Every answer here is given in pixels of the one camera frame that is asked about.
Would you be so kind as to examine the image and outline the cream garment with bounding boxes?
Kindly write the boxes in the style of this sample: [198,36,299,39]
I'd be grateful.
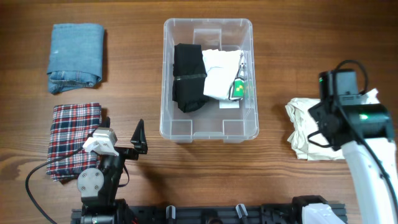
[285,88,381,162]

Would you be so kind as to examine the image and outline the black garment with tape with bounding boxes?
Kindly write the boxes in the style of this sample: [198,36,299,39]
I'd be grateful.
[172,43,210,113]

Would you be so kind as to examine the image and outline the white printed t-shirt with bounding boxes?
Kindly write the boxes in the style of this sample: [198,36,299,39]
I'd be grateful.
[202,49,245,101]

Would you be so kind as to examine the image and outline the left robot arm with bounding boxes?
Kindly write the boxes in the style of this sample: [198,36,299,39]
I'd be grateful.
[71,118,148,224]

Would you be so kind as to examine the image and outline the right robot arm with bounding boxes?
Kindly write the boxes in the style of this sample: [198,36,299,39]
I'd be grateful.
[307,99,397,223]

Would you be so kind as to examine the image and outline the clear plastic storage container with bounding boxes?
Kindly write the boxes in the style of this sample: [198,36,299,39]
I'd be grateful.
[159,18,259,143]

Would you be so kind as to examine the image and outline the white label in container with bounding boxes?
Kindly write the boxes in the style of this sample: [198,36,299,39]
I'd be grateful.
[219,100,239,109]

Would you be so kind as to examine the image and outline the folded red plaid shirt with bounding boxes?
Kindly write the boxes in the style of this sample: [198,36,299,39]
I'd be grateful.
[46,103,101,182]

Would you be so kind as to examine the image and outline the folded blue denim jeans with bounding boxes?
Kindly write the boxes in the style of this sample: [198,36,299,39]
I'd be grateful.
[47,23,104,95]

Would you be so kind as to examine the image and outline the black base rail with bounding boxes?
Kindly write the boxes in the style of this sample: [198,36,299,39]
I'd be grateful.
[70,203,346,224]

